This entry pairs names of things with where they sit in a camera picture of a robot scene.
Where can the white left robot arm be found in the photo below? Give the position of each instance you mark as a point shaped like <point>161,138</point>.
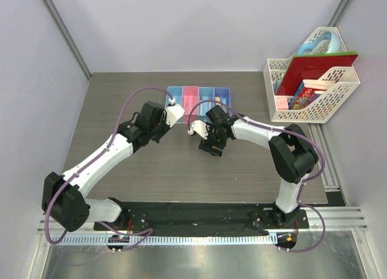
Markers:
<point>65,197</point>

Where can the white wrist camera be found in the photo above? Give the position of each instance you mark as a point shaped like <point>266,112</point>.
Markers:
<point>198,127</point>
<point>174,113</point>

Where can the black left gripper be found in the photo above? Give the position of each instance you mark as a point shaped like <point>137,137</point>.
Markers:
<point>165,128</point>

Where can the purple drawer box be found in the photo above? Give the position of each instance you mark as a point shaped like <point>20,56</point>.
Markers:
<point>221,97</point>

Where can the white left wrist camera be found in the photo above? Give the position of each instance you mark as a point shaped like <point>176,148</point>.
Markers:
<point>174,113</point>

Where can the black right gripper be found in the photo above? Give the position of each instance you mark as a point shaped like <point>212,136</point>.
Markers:
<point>206,144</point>

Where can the colourful book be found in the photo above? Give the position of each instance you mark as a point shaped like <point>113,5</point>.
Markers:
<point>303,94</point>

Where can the white perforated file rack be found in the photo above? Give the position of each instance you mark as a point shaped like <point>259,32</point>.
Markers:
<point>320,108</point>

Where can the pink sticky note block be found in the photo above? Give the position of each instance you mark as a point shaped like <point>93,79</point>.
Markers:
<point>281,103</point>

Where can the pink drawer box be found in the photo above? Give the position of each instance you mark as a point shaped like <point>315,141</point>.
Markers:
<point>190,98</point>

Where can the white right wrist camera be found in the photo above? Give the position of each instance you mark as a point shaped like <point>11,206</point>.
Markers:
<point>198,127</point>

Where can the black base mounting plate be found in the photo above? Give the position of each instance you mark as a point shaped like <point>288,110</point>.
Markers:
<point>166,215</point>

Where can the light blue drawer box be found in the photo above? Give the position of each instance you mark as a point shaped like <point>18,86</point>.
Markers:
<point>177,93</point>

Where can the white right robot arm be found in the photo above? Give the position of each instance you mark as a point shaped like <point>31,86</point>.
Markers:
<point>293,156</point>

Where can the white slotted cable duct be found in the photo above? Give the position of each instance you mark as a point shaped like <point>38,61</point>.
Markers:
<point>118,240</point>

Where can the teal blue drawer box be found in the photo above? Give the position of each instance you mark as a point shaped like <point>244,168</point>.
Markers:
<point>208,94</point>

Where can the red folder board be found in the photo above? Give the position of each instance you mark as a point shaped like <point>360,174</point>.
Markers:
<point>311,67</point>

